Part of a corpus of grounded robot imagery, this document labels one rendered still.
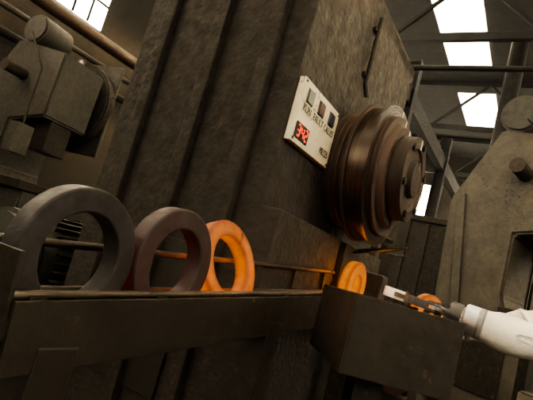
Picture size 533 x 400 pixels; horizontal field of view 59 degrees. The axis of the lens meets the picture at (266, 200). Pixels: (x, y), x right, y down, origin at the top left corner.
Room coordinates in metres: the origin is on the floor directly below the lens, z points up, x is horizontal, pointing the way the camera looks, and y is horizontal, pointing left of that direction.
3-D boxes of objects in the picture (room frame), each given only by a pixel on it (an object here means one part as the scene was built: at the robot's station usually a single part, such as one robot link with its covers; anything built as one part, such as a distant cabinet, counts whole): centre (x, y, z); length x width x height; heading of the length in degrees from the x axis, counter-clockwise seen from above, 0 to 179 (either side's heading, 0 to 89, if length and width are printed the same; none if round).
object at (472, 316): (1.36, -0.66, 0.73); 0.09 x 0.06 x 0.09; 149
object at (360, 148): (1.55, -0.35, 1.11); 0.47 x 0.06 x 0.47; 149
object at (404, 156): (1.50, -0.43, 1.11); 0.28 x 0.06 x 0.28; 149
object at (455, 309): (1.39, -0.60, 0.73); 0.09 x 0.08 x 0.07; 59
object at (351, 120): (1.59, -0.28, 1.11); 0.47 x 0.10 x 0.47; 149
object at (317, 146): (1.31, -0.08, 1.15); 0.26 x 0.02 x 0.18; 149
